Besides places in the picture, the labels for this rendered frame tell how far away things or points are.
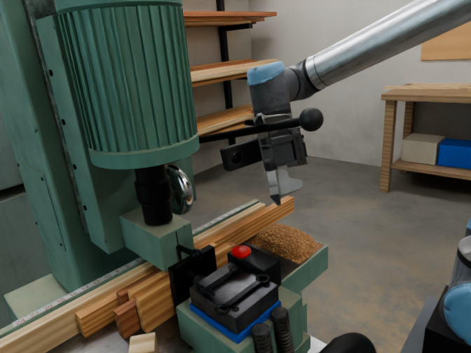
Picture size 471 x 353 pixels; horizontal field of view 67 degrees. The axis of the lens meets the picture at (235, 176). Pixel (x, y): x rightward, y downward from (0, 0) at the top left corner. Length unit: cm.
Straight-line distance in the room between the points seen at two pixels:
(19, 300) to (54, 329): 37
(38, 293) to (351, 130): 348
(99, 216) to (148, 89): 28
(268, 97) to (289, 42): 342
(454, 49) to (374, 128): 96
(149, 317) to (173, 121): 31
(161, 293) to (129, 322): 6
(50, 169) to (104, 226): 15
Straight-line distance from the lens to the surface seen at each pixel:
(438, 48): 365
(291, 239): 76
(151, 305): 61
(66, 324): 67
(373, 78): 385
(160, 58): 52
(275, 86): 84
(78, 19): 53
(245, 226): 81
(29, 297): 102
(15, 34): 72
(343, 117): 402
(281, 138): 66
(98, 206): 69
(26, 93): 72
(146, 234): 64
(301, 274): 75
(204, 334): 54
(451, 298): 78
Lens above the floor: 132
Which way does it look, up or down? 20 degrees down
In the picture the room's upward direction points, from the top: 5 degrees counter-clockwise
